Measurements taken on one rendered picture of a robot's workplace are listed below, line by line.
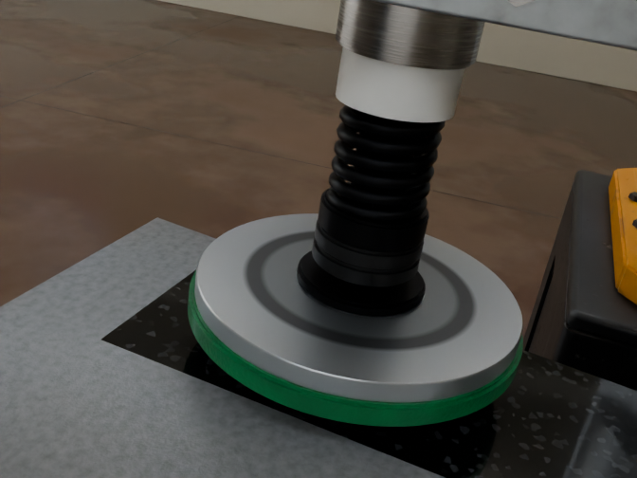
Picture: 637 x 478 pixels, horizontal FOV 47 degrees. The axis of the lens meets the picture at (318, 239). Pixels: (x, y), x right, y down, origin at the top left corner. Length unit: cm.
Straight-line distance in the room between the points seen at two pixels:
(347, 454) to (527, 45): 614
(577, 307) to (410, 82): 58
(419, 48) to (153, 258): 30
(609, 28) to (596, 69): 620
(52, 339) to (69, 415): 8
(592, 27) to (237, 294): 24
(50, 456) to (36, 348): 10
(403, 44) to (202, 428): 24
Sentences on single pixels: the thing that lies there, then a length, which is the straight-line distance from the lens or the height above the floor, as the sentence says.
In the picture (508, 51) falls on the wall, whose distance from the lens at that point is 649.
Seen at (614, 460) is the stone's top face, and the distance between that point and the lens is 49.
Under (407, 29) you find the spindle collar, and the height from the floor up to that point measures 109.
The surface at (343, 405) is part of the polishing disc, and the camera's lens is 40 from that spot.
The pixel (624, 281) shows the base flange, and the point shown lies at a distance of 99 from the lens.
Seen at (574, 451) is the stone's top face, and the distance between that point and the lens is 48.
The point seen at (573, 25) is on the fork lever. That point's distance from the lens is 36.
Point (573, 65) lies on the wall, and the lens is 654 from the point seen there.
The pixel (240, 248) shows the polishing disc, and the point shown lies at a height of 92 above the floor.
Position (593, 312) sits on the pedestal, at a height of 74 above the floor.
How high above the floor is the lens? 115
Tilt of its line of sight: 26 degrees down
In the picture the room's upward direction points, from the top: 9 degrees clockwise
